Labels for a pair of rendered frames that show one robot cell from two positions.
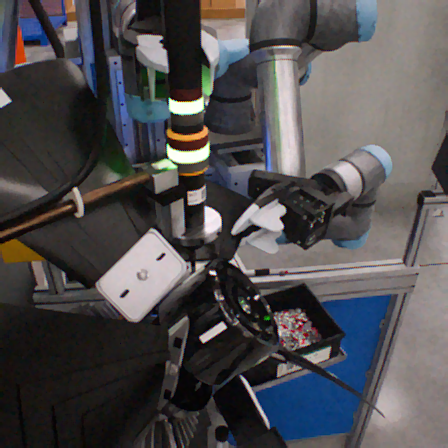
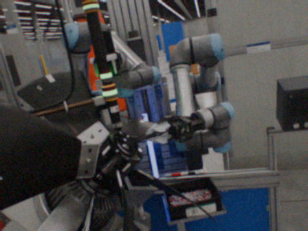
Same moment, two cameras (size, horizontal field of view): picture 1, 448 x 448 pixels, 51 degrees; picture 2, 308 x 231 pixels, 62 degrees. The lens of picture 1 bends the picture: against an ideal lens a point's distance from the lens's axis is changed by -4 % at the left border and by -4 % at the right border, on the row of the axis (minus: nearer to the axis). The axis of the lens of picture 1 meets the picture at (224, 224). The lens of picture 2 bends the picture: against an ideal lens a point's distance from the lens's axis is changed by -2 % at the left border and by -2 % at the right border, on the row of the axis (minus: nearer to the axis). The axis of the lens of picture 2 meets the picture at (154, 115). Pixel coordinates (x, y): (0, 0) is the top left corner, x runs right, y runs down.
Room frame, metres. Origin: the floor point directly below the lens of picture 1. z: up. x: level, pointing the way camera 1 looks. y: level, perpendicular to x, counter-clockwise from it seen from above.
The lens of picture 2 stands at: (-0.23, -0.34, 1.49)
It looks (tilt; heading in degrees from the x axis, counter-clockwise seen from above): 16 degrees down; 20
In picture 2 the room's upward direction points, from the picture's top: 10 degrees counter-clockwise
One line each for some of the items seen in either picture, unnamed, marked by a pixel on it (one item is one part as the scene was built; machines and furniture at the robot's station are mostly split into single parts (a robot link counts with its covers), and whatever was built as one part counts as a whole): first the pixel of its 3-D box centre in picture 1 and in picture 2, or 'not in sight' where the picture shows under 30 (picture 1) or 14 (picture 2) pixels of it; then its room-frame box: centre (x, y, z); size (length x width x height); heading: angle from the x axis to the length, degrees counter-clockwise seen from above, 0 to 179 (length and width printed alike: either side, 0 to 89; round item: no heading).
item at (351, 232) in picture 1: (344, 218); (216, 137); (0.77, -0.23, 1.07); 0.11 x 0.08 x 0.11; 100
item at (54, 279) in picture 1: (52, 269); not in sight; (0.79, 0.37, 0.92); 0.03 x 0.03 x 0.12; 7
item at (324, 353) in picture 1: (276, 333); (191, 198); (0.68, -0.11, 0.85); 0.22 x 0.17 x 0.07; 112
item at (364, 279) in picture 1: (232, 290); (179, 183); (0.84, -0.02, 0.82); 0.90 x 0.04 x 0.08; 97
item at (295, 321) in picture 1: (277, 338); (192, 201); (0.68, -0.11, 0.83); 0.19 x 0.14 x 0.03; 112
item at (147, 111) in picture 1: (154, 81); (125, 82); (0.75, 0.11, 1.34); 0.11 x 0.08 x 0.11; 145
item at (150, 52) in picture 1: (153, 73); (95, 67); (0.48, 0.07, 1.44); 0.09 x 0.03 x 0.06; 8
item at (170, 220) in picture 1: (183, 196); (110, 110); (0.46, 0.05, 1.31); 0.09 x 0.07 x 0.10; 132
